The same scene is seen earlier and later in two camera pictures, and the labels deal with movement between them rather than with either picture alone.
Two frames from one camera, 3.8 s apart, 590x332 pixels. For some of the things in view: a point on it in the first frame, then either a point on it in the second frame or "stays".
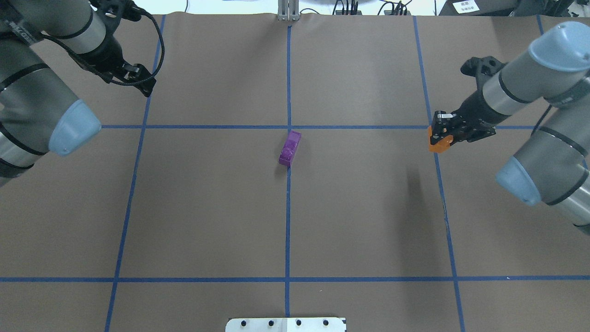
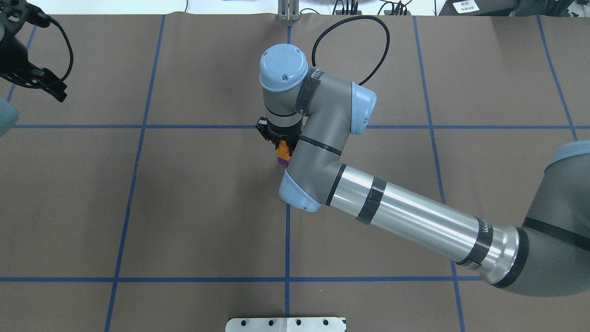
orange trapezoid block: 442,145 to 283,151
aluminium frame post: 288,10 stays
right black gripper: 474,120 to 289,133
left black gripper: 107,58 to 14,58
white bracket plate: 286,324 stays
